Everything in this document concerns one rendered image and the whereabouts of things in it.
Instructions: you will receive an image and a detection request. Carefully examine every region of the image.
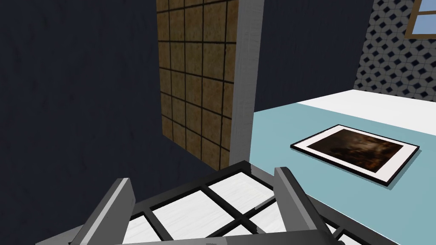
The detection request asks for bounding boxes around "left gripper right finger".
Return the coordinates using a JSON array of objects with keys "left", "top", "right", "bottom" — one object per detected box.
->
[{"left": 273, "top": 166, "right": 336, "bottom": 234}]

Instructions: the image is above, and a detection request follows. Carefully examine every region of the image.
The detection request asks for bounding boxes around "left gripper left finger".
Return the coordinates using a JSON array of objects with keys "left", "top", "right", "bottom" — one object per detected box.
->
[{"left": 69, "top": 177, "right": 136, "bottom": 245}]

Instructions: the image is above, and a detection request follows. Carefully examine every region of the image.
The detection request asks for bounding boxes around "black framed white panel door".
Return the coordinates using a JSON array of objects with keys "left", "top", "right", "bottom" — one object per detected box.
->
[{"left": 115, "top": 160, "right": 401, "bottom": 245}]

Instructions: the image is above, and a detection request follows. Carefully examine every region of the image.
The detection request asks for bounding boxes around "dark framed picture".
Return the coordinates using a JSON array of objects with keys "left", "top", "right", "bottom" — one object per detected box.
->
[{"left": 290, "top": 124, "right": 421, "bottom": 187}]

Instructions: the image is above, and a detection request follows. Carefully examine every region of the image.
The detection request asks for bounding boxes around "wooden framed window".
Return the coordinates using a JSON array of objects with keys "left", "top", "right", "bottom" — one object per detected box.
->
[{"left": 404, "top": 0, "right": 436, "bottom": 40}]

